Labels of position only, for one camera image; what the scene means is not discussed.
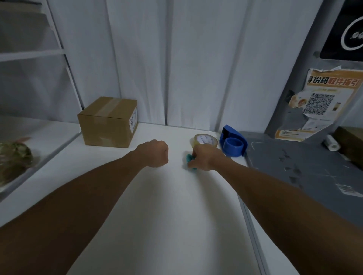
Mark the person's left hand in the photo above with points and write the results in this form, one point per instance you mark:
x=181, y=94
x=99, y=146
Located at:
x=153, y=154

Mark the person's right hand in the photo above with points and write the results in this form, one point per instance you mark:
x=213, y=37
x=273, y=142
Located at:
x=205, y=157

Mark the teal box cutter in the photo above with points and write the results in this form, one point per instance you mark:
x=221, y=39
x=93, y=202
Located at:
x=189, y=160

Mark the yellowish packing tape roll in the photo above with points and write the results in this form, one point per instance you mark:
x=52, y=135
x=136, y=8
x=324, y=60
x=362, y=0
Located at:
x=205, y=139

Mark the brown cardboard box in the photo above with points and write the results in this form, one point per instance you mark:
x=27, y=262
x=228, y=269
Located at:
x=107, y=127

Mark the person's left forearm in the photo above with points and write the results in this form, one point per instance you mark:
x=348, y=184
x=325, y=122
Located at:
x=65, y=209

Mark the person's right forearm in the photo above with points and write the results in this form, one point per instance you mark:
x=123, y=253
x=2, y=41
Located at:
x=297, y=215

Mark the blue round tape dispenser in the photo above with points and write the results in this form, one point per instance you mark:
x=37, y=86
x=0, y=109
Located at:
x=232, y=144

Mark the small orange label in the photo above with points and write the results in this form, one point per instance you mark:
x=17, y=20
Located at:
x=290, y=135

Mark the white curtain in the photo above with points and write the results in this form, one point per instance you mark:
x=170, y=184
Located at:
x=198, y=62

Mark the grey cutting mat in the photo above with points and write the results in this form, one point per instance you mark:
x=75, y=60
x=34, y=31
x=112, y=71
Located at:
x=306, y=170

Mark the grey kiosk pillar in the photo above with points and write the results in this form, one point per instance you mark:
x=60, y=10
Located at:
x=289, y=99

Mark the small torn picture sticker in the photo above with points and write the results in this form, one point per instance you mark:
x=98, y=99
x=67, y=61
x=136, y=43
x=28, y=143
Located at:
x=297, y=101

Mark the small white paper notice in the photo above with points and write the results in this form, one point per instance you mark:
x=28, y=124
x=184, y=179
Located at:
x=316, y=124

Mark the small white paper roll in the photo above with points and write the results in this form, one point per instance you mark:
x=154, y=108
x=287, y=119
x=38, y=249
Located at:
x=331, y=143

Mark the crumpled clear plastic bag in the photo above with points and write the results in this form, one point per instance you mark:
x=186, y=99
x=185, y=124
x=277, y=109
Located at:
x=14, y=160

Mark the brown taped parcel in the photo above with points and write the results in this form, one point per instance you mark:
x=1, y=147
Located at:
x=351, y=144

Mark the white sticker on mat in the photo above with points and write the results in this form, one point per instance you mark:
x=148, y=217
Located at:
x=348, y=190

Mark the white metal shelf rack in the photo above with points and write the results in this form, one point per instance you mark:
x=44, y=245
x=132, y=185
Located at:
x=34, y=55

